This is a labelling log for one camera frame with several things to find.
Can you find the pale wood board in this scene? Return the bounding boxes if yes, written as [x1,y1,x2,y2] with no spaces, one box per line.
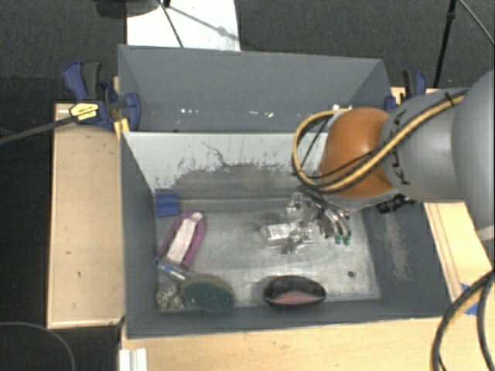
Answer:
[46,102,127,330]

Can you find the speckled white lump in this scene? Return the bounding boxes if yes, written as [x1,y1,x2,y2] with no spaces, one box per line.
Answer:
[155,279,187,312]

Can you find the grey metal bin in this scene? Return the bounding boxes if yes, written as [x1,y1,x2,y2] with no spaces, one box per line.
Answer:
[115,43,453,339]

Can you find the blue and silver tool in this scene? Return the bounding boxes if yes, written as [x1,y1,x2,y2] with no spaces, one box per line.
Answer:
[153,257,187,284]

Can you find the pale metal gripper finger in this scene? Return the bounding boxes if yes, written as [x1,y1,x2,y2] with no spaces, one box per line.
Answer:
[264,192,307,249]
[283,226,316,255]

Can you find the black cylinder on white bracket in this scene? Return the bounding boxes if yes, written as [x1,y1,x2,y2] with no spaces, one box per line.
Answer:
[375,194,418,215]

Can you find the purple and white pouch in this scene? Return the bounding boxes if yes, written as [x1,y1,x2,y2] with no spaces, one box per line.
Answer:
[157,209,207,272]

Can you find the blue sponge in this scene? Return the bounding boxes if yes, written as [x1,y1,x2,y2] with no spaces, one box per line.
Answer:
[155,192,181,218]

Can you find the dark green round scouring pad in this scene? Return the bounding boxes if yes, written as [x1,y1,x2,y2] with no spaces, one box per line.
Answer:
[180,274,237,315]

